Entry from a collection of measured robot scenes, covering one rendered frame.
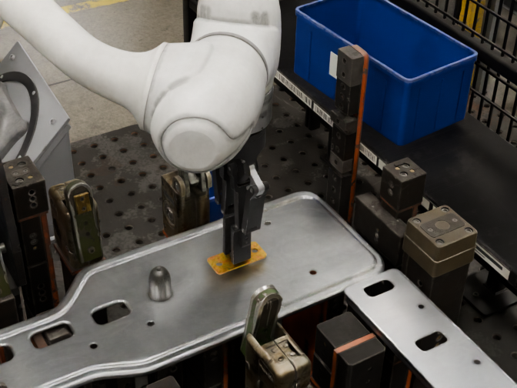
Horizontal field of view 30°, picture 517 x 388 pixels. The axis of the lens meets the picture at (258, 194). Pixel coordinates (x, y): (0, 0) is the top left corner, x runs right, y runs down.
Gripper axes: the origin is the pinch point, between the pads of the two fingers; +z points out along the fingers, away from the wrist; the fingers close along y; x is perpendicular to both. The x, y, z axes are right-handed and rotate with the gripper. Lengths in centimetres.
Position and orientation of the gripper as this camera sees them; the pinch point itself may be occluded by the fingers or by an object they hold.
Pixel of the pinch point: (237, 237)
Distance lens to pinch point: 140.0
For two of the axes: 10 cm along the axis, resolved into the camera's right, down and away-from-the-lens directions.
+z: -0.2, 7.9, 6.2
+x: 8.6, -3.0, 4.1
